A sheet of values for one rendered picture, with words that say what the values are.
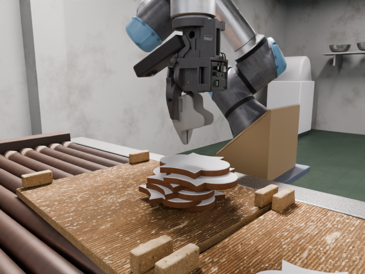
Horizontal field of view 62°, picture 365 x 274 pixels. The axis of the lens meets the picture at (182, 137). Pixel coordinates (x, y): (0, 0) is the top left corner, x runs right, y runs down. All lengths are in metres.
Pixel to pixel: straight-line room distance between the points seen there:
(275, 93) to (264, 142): 5.56
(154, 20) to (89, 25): 3.09
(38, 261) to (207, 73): 0.36
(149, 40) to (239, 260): 0.44
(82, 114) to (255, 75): 2.82
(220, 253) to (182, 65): 0.29
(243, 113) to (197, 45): 0.48
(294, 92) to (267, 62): 5.29
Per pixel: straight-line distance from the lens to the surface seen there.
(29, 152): 1.13
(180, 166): 0.54
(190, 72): 0.51
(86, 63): 3.63
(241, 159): 0.90
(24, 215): 0.64
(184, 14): 0.51
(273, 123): 0.87
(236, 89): 0.99
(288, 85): 6.31
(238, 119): 0.96
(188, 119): 0.52
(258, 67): 0.99
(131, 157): 0.82
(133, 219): 0.51
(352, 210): 0.67
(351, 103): 7.37
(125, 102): 3.94
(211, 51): 0.50
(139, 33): 0.64
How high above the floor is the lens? 1.16
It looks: 11 degrees down
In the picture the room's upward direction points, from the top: straight up
